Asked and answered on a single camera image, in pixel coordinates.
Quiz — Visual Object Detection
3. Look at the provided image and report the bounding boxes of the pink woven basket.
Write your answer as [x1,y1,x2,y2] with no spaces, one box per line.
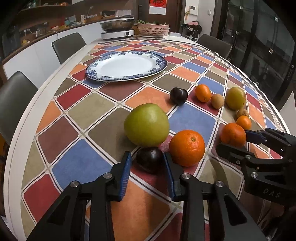
[137,24,170,37]

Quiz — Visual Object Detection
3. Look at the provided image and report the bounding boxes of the small brown kiwi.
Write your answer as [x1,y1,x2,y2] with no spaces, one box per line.
[236,108,249,118]

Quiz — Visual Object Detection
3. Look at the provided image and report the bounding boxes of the blue white porcelain plate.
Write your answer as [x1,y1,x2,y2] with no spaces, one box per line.
[85,50,168,82]

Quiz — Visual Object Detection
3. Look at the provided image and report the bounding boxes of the steel pot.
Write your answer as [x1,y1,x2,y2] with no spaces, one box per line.
[101,19,135,32]

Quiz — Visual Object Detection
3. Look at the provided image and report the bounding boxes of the medium orange tangerine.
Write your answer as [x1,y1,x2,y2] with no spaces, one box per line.
[220,123,246,148]

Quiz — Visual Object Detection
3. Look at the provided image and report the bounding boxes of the red door poster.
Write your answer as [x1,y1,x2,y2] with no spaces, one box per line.
[149,0,167,15]

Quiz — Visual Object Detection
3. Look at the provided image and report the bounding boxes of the large orange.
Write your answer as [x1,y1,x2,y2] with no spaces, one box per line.
[169,130,205,167]

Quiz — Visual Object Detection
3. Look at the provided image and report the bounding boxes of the dark plum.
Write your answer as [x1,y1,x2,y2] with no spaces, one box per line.
[170,87,188,105]
[136,147,165,174]

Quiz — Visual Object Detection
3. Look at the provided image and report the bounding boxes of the oval orange tangerine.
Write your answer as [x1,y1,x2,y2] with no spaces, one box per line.
[195,84,212,102]

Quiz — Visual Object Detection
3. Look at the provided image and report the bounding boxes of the yellow green pear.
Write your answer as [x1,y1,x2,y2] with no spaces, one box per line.
[225,87,246,110]

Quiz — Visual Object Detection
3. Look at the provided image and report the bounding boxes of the grey chair far left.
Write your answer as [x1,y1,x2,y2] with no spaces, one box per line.
[52,33,86,64]

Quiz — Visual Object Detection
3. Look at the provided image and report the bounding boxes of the grey chair near left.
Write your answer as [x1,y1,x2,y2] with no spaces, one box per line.
[0,71,38,145]

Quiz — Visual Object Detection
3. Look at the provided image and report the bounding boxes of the green leafy vegetables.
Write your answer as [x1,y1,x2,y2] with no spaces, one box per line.
[137,20,166,26]

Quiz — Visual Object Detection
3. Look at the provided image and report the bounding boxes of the grey chair right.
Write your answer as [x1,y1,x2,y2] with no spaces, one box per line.
[197,34,232,59]

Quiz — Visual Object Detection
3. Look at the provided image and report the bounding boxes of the grey chair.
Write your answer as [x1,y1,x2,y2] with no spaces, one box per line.
[197,34,232,59]
[52,33,86,64]
[0,71,38,145]

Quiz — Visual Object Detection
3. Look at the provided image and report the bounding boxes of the colourful checkered tablecloth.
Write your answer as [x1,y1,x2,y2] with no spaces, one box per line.
[20,40,285,237]

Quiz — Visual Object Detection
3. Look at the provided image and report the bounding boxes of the small orange tangerine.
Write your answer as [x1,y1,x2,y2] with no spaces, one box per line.
[236,115,252,130]

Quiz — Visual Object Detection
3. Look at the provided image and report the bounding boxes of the white induction cooker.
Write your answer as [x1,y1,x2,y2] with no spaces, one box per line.
[101,29,134,40]

